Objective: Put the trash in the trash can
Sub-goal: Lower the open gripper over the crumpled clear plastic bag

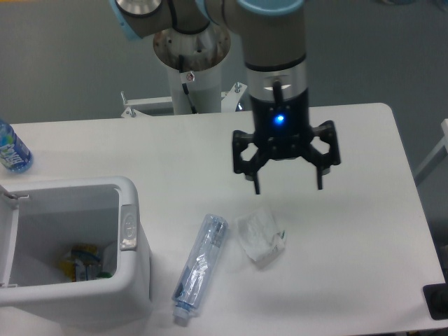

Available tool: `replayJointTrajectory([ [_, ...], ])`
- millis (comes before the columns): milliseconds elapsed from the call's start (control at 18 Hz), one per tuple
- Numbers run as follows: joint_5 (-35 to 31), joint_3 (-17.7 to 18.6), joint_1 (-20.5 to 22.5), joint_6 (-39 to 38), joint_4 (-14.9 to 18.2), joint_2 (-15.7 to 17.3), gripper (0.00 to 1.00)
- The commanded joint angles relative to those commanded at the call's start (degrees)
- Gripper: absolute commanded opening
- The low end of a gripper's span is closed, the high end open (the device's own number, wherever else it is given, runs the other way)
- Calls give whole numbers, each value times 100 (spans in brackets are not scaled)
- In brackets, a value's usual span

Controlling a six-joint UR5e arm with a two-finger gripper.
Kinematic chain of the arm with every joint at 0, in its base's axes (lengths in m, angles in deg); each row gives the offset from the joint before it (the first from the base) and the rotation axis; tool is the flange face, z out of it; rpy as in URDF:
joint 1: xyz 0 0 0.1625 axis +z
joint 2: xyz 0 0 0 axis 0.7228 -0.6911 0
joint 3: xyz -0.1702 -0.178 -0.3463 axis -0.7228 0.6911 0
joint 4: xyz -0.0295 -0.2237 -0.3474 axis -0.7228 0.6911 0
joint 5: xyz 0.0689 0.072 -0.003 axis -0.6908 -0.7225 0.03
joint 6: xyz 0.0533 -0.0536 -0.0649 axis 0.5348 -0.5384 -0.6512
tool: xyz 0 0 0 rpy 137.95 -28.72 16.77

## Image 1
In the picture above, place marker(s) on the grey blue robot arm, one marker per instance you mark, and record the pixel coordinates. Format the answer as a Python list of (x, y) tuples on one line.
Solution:
[(272, 35)]

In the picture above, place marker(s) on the blue labelled water bottle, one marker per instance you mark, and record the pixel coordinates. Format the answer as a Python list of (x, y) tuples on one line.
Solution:
[(15, 155)]

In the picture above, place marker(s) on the yellow green trash packets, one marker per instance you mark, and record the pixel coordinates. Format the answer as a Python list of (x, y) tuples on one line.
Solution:
[(83, 263)]

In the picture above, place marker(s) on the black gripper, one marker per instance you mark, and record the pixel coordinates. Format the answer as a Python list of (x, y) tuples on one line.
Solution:
[(280, 126)]

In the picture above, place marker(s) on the white frame at right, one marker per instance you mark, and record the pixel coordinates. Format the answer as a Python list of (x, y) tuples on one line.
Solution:
[(433, 159)]

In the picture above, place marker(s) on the white trash can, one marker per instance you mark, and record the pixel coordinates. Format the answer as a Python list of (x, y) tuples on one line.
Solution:
[(41, 221)]

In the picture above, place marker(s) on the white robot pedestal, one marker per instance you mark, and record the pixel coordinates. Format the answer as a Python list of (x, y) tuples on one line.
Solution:
[(193, 63)]

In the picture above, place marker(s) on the black clamp at table edge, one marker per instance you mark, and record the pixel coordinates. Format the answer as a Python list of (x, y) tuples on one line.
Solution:
[(436, 300)]

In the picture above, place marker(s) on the white plastic wrapper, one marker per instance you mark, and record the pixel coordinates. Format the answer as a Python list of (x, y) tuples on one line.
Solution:
[(260, 236)]

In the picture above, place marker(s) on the crushed clear plastic bottle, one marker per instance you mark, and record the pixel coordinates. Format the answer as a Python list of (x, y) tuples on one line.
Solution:
[(199, 267)]

